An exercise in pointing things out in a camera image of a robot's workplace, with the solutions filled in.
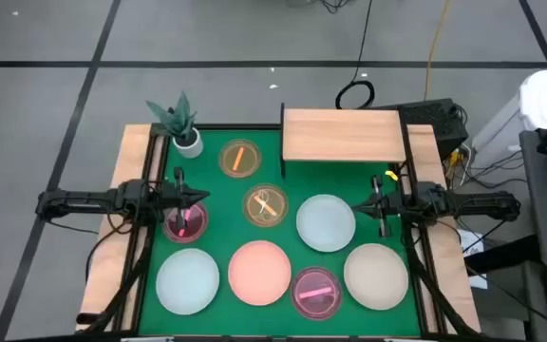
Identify yellow floor cable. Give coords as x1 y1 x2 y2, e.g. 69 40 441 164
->
423 0 453 102

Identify wooden shelf black legs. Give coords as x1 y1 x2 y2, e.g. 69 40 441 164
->
278 102 412 181

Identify green table mat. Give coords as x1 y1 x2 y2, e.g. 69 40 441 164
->
138 128 422 336

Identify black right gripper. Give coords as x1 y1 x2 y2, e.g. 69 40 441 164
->
351 174 417 238

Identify artificial plant white pot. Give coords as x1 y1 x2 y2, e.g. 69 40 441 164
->
144 91 204 160

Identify beige round plate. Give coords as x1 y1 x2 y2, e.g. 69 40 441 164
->
343 242 410 312

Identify pink transparent glass plate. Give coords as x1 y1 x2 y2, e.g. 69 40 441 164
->
161 199 209 245
290 265 344 321

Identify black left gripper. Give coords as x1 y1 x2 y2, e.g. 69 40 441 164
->
147 165 211 236

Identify salmon pink round plate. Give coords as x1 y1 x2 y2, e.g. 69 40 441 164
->
227 239 292 307

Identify white paper sheet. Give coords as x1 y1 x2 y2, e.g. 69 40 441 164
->
457 228 489 291

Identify black coiled floor cable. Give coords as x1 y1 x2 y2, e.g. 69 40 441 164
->
333 0 377 111

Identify black computer box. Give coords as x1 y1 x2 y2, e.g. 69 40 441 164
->
386 98 470 162

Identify tangled cables bundle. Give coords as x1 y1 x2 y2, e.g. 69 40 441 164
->
443 104 529 191

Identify orange transparent glass plate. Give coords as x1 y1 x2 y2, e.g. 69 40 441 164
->
217 138 262 180
242 182 290 229

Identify black desk leg bar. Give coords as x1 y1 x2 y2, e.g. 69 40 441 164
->
462 234 543 276

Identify pale blue round plate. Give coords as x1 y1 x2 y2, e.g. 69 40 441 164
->
295 193 357 254
155 247 221 316

